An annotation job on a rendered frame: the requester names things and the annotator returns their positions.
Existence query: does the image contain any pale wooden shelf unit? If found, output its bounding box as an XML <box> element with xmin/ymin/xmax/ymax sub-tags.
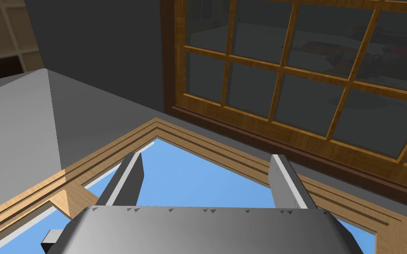
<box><xmin>0</xmin><ymin>0</ymin><xmax>45</xmax><ymax>84</ymax></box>

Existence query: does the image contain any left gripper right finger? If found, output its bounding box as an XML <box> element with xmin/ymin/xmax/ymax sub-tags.
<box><xmin>268</xmin><ymin>153</ymin><xmax>318</xmax><ymax>209</ymax></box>

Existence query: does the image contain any wooden-framed window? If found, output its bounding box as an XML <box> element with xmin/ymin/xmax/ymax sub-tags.
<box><xmin>0</xmin><ymin>117</ymin><xmax>407</xmax><ymax>254</ymax></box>

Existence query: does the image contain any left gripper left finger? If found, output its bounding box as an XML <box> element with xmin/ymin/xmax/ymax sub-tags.
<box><xmin>95</xmin><ymin>151</ymin><xmax>145</xmax><ymax>207</ymax></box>

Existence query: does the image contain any wooden glass-paned door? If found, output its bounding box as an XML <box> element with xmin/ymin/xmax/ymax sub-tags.
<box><xmin>160</xmin><ymin>0</ymin><xmax>407</xmax><ymax>213</ymax></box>

